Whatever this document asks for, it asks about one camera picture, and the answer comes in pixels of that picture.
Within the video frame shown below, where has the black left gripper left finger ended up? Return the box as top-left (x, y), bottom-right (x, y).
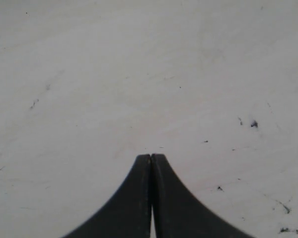
top-left (65, 154), bottom-right (151, 238)

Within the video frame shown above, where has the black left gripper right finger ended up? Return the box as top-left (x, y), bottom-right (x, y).
top-left (150, 154), bottom-right (250, 238)

